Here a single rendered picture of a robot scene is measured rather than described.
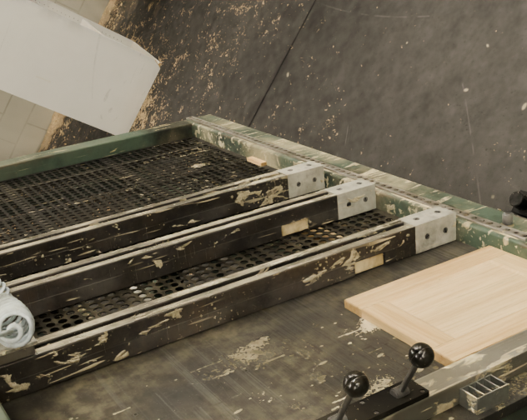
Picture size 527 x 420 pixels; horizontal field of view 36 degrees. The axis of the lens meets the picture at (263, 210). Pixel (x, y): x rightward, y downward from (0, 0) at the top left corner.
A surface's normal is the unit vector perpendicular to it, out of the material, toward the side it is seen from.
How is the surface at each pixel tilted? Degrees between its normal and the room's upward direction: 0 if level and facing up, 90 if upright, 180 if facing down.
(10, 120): 90
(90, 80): 90
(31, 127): 90
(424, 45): 0
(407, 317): 57
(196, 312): 90
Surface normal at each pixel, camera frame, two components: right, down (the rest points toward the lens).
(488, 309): -0.09, -0.94
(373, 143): -0.76, -0.29
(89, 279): 0.52, 0.26
